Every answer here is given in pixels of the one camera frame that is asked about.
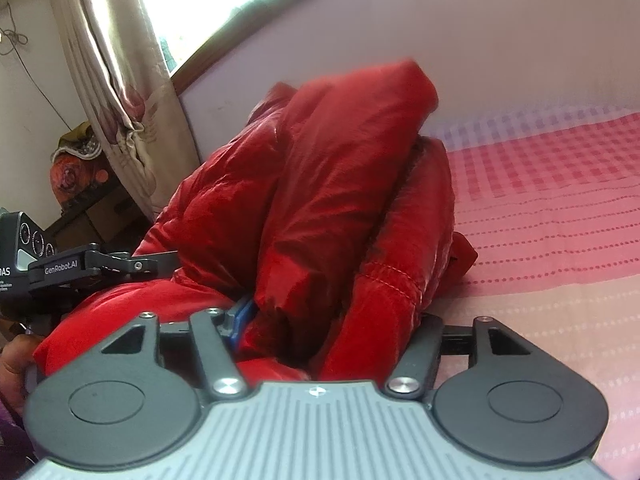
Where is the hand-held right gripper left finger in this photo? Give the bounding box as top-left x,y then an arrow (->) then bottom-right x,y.
100,298 -> 259,402

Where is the beige floral curtain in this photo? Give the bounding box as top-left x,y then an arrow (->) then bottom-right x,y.
47,0 -> 193,223

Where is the person's left hand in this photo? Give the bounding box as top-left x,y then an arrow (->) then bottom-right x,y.
0,334 -> 42,413

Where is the thin wall cable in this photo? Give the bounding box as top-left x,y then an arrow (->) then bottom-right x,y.
0,2 -> 88,133

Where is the purple cloth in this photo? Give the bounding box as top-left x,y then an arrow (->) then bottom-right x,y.
0,404 -> 38,480

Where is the wooden window frame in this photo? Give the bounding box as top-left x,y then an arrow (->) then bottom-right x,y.
169,0 -> 361,96

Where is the red puffer jacket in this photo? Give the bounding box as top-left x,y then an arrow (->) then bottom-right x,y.
32,59 -> 478,382

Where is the checkered pink bed sheet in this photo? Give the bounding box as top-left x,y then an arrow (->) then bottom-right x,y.
420,105 -> 640,480

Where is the red floral cushion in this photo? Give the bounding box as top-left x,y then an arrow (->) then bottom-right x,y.
49,121 -> 115,203

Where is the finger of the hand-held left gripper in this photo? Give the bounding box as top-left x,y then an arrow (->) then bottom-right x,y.
82,242 -> 182,282

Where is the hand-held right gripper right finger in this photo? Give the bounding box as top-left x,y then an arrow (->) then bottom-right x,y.
384,313 -> 532,397

